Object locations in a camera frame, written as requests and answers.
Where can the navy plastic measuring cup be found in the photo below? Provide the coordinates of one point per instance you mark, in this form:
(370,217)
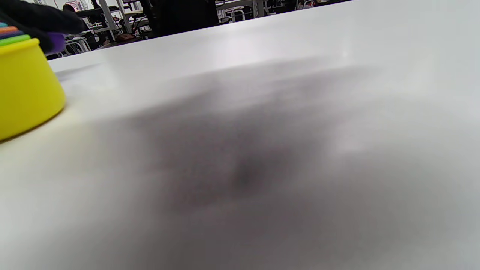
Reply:
(11,35)

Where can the orange plastic measuring cup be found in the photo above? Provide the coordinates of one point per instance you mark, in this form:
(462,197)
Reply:
(7,30)

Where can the black office chair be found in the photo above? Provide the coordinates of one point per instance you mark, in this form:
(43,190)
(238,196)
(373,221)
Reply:
(180,17)

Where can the green plastic measuring cup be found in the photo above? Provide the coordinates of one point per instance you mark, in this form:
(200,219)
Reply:
(13,40)

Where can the purple plastic measuring cup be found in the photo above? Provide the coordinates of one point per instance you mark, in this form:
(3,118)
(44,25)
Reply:
(58,41)

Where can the yellow plastic measuring cup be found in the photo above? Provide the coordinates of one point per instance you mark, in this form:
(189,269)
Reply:
(26,90)

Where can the person's left hand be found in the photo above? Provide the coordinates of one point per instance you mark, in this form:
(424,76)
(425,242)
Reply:
(37,18)

